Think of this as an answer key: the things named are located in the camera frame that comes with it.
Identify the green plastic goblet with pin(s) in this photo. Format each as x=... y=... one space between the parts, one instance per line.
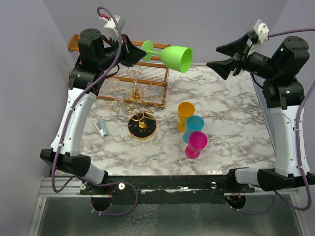
x=177 y=58

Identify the orange plastic goblet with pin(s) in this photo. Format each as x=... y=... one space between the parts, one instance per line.
x=185 y=110

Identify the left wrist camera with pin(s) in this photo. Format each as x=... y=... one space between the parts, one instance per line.
x=110 y=28

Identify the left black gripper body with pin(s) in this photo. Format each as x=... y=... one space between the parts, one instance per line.
x=125 y=56

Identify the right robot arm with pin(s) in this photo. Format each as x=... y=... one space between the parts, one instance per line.
x=284 y=97

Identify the gold wire wine glass rack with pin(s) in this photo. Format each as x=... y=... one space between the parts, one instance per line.
x=142 y=125

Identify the wooden dish rack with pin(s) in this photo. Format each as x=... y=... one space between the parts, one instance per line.
x=155 y=74

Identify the small blue white packet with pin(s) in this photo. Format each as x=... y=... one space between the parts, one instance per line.
x=101 y=128

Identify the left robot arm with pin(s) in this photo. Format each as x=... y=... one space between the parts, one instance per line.
x=97 y=56

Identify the clear wine glass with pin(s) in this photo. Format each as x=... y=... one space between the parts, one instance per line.
x=135 y=72
x=121 y=97

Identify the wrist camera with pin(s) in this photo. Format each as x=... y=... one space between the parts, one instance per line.
x=257 y=33
x=110 y=28

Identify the blue plastic goblet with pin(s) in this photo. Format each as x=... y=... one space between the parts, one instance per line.
x=193 y=123

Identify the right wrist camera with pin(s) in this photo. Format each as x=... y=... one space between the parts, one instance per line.
x=257 y=33

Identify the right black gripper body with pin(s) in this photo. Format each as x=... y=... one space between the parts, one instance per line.
x=250 y=63

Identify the pink plastic goblet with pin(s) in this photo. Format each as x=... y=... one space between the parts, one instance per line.
x=197 y=141

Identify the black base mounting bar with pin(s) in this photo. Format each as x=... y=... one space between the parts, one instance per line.
x=158 y=190

